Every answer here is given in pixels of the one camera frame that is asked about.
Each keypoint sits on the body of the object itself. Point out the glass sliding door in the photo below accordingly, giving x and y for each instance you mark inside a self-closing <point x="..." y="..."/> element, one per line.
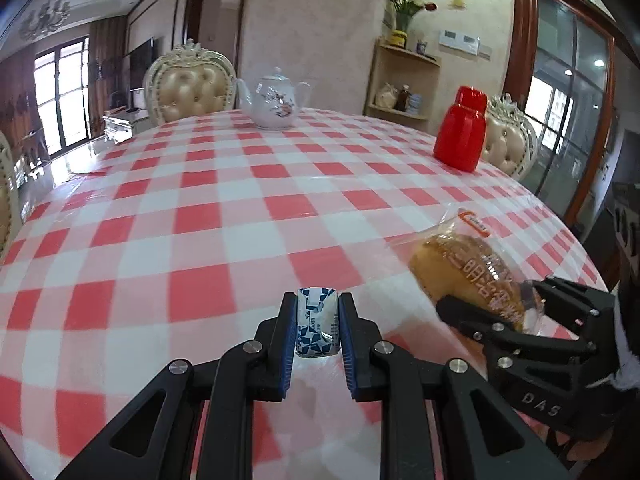
<point x="570" y="100"/>

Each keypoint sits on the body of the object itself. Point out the clear bag of white food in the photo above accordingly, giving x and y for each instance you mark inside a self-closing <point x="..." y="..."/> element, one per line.
<point x="386" y="96"/>

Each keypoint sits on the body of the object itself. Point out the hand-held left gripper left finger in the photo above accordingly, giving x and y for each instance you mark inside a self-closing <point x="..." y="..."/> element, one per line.
<point x="289" y="360"/>

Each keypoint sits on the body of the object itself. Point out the blue white patterned candy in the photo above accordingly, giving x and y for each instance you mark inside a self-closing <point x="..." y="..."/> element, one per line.
<point x="316" y="320"/>

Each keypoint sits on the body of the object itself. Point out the brown curtain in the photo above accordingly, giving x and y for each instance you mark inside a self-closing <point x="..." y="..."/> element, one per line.
<point x="107" y="60"/>

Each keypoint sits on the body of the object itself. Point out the yellow jar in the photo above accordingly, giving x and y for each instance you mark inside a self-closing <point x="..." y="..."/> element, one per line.
<point x="398" y="39"/>

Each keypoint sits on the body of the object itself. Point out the white carved television cabinet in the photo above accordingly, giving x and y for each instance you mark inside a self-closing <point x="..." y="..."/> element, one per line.
<point x="125" y="125"/>

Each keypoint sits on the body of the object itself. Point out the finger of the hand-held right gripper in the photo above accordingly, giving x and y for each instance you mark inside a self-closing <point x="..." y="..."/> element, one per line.
<point x="500" y="332"/>
<point x="575" y="295"/>

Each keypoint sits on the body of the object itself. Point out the wooden corner shelf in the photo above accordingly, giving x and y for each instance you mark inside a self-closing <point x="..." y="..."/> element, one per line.
<point x="400" y="75"/>

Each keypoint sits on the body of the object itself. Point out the white carved side cabinet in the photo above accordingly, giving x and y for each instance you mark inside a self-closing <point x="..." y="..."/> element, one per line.
<point x="32" y="167"/>

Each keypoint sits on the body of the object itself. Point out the glass balcony door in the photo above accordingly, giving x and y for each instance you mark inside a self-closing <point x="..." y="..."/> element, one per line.
<point x="62" y="95"/>

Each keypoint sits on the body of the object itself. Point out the flat screen television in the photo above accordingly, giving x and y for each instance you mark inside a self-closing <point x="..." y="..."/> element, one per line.
<point x="142" y="75"/>

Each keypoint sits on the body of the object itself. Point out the white floral teapot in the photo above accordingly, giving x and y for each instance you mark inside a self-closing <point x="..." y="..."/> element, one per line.
<point x="272" y="102"/>

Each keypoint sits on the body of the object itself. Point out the golden bun clear packet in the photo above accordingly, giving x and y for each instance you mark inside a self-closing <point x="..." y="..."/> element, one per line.
<point x="465" y="265"/>

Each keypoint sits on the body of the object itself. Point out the white wall switch panel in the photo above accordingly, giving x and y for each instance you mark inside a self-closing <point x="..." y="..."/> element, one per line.
<point x="465" y="42"/>

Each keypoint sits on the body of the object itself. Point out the small patterned cup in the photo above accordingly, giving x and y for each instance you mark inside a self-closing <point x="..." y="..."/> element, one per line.
<point x="422" y="48"/>

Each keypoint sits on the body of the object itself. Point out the cream tufted carved chair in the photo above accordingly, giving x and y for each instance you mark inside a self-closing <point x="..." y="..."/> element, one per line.
<point x="7" y="200"/>
<point x="190" y="90"/>
<point x="510" y="145"/>

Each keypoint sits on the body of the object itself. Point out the red thermos jug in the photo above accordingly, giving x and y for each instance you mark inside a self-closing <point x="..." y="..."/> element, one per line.
<point x="460" y="135"/>

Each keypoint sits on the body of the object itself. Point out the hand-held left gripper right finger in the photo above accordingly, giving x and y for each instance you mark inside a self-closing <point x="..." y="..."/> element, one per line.
<point x="348" y="360"/>

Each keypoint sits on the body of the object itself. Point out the brown bottle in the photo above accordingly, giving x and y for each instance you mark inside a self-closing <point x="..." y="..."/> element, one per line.
<point x="403" y="98"/>

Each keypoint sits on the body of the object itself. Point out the yellow hanging ornament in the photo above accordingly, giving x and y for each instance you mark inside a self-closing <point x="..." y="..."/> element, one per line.
<point x="457" y="2"/>

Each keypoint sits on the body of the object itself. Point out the blue white box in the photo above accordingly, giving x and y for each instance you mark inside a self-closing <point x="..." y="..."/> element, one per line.
<point x="415" y="104"/>

